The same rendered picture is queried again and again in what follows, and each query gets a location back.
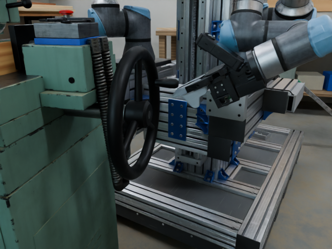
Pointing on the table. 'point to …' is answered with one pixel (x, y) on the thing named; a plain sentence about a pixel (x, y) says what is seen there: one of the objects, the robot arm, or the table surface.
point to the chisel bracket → (8, 18)
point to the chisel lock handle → (20, 4)
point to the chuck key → (53, 20)
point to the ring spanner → (75, 21)
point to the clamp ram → (28, 29)
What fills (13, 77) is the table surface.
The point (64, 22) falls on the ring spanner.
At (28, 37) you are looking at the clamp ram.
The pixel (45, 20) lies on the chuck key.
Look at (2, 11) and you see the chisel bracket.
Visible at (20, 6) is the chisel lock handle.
